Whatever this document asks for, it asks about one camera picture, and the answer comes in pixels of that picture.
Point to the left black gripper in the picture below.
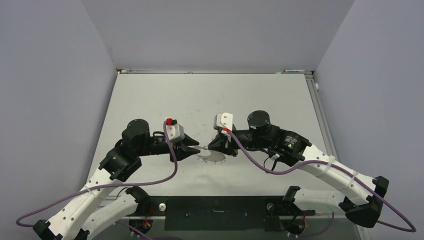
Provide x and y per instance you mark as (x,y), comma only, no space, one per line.
(181,149)

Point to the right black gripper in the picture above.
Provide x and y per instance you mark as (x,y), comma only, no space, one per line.
(219,141)

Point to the large silver keyring with keys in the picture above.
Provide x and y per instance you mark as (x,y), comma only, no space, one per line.
(207,155)

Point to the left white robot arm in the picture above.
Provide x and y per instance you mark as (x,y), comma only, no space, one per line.
(106,197)

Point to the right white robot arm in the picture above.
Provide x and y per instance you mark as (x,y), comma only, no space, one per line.
(357,196)

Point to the red white marker pen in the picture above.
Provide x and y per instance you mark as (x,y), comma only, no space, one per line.
(292,71)

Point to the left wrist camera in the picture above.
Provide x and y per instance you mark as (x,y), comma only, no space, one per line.
(174,131)

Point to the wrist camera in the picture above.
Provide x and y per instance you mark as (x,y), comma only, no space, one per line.
(174,131)
(223,121)

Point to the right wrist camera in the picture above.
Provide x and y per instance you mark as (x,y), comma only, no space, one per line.
(223,121)

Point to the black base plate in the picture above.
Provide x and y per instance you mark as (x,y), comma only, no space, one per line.
(215,213)

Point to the aluminium frame rail back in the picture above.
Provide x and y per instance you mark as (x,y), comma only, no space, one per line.
(167,71)

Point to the aluminium frame rail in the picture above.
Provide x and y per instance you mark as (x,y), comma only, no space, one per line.
(322,120)
(127,204)
(167,71)

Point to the aluminium frame rail right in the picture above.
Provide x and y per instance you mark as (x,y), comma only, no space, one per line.
(322,120)

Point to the aluminium frame rail front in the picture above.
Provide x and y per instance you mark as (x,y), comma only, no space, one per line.
(127,204)

